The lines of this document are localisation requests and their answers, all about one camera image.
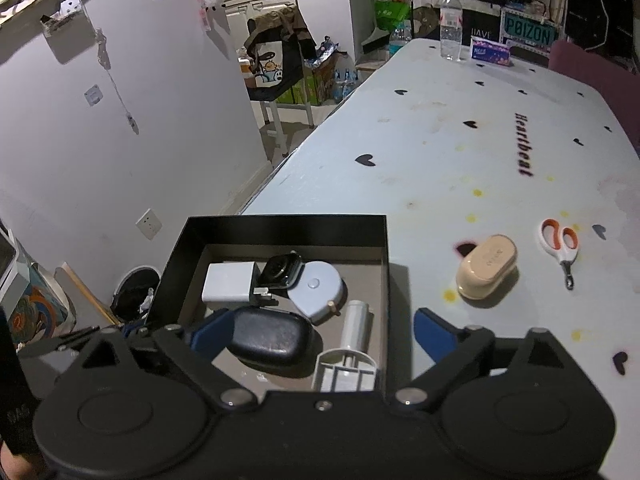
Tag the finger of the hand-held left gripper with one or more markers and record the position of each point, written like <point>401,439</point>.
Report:
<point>127,331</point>

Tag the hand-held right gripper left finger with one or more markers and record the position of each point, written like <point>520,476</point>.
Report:
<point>212,334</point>

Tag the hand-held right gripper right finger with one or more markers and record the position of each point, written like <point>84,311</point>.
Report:
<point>434,332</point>

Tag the black oval case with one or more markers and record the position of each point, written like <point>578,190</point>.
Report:
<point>270,337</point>

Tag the black storage box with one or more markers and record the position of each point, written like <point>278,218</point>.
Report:
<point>280,230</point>

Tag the black trash bin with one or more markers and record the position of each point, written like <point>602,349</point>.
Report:
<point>132,285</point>

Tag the white charger block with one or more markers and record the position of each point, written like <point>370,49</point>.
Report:
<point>227,282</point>

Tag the wooden stick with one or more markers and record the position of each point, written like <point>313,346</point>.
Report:
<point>82,287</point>

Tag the white plastic roller tool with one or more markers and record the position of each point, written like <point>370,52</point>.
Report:
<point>356,322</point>

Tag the painted canvas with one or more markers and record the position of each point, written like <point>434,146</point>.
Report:
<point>30,305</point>

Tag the beige oval case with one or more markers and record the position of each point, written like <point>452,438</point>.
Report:
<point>487,265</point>

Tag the black smartwatch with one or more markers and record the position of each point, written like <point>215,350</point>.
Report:
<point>280,267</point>

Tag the white tape measure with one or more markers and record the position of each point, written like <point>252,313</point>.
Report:
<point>317,285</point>

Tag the orange and white scissors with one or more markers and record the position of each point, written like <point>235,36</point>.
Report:
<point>562,255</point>

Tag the light heart print tablecloth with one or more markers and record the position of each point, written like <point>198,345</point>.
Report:
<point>450,170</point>

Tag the white stool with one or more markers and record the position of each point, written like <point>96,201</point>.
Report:
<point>276,120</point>

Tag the pack of water bottles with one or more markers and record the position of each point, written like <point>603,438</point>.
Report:
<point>345,82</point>

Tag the cartoon print tote bag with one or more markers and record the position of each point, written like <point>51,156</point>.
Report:
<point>270,67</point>

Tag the green cardboard box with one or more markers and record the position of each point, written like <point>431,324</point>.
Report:
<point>320,80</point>

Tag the blue tissue pack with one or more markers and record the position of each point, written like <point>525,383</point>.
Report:
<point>490,52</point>

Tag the blue label water bottle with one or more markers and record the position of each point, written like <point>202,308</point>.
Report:
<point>400,42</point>

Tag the clear water bottle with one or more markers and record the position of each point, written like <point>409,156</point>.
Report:
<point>451,35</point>

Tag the pink chair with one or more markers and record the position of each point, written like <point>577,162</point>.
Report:
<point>590,70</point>

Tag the teal sign plate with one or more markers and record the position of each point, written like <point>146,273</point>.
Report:
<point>527,32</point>

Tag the green plastic bag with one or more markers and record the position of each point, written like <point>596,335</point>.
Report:
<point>390,12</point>

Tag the white wall socket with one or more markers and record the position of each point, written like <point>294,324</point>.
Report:
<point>149,223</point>

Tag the white wall hook plate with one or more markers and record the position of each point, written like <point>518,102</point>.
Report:
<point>93,95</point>

